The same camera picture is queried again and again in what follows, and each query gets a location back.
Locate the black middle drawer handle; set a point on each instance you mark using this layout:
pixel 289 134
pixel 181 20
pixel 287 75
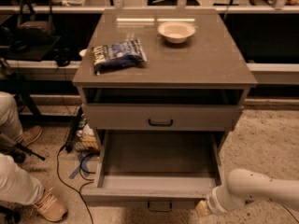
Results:
pixel 160 206

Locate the tan sneaker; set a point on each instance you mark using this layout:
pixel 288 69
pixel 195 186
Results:
pixel 50 207
pixel 31 135

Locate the tan sneaker far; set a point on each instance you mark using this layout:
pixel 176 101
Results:
pixel 31 135

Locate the black bag on table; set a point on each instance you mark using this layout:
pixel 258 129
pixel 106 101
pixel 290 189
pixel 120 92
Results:
pixel 29 30

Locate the white trouser leg far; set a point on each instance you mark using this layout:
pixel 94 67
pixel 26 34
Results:
pixel 10 123

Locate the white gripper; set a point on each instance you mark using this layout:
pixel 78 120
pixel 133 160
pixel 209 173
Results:
pixel 212 205

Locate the blue chip bag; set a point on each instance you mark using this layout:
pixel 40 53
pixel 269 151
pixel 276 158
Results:
pixel 118 56

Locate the black headphones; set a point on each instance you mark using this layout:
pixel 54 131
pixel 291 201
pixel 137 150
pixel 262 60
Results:
pixel 62 57

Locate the blue tape cross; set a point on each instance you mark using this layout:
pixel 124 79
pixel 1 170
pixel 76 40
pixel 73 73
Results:
pixel 82 168

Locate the black top drawer handle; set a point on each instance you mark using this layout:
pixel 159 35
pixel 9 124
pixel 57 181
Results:
pixel 161 123

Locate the black drawer handle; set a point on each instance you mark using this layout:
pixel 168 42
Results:
pixel 160 206
pixel 161 123

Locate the tan sneaker near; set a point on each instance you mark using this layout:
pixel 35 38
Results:
pixel 50 207

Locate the white bowl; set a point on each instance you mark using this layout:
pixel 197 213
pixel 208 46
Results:
pixel 176 32

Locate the black handheld tool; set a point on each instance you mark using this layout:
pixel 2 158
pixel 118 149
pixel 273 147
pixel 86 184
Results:
pixel 17 151

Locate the white trouser leg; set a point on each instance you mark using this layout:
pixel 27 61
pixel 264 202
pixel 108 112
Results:
pixel 16 185
pixel 10 123

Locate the grey drawer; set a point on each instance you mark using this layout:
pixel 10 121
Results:
pixel 137 167
pixel 186 117

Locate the wire basket with items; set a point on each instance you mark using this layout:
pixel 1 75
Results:
pixel 79 136

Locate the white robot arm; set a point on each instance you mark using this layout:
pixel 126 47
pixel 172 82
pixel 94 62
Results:
pixel 243 187

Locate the white trouser leg near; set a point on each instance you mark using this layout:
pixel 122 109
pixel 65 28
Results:
pixel 16 185

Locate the grey top drawer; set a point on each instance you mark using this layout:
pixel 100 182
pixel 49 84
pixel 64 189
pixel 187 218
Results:
pixel 186 117

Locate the grey drawer cabinet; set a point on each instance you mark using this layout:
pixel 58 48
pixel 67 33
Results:
pixel 206 69

